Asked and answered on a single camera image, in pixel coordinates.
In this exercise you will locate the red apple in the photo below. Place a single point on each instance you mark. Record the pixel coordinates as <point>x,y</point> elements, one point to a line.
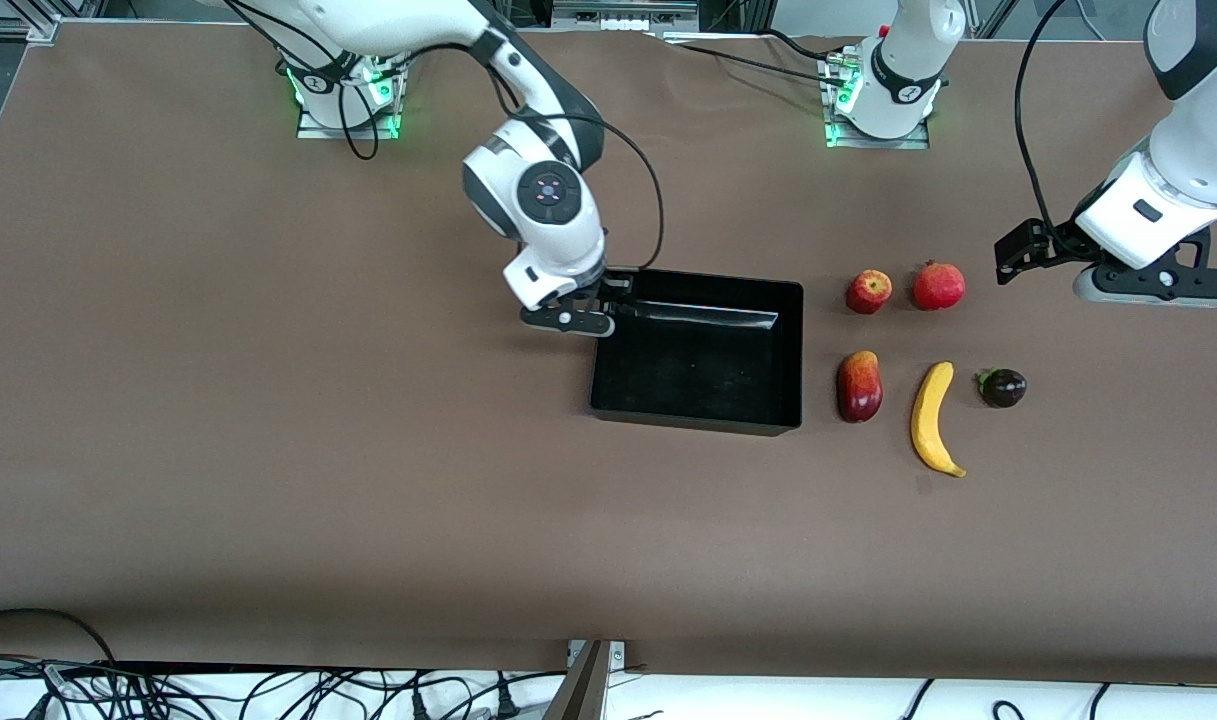
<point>869,292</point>

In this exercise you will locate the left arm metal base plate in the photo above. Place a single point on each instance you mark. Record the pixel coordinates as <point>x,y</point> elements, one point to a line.
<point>918,140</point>

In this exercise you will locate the red pomegranate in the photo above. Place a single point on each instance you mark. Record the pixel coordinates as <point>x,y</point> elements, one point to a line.
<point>939,286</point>

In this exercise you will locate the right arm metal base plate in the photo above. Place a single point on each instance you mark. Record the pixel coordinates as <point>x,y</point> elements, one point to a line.
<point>313,127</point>

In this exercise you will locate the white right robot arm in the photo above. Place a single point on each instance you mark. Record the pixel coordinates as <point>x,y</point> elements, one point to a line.
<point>558,210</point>

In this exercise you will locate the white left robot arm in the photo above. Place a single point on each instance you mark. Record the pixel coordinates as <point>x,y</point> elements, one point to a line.
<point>1168,190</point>

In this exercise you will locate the white power strip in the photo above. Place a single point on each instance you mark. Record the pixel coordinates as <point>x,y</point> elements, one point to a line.
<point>623,20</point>

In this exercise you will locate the dark purple eggplant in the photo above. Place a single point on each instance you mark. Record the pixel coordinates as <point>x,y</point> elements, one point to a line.
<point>1004,388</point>

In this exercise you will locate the yellow banana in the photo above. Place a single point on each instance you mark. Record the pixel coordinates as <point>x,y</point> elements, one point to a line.
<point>930,420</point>

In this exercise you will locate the aluminium profile bracket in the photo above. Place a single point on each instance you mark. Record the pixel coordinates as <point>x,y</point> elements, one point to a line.
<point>583,690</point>

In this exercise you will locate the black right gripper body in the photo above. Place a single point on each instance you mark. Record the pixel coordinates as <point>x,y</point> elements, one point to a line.
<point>602,290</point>

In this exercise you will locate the black rectangular plastic box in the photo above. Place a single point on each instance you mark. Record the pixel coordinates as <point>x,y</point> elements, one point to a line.
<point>698,380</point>

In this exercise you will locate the red yellow mango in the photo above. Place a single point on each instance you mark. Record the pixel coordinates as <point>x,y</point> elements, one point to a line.
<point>858,388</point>

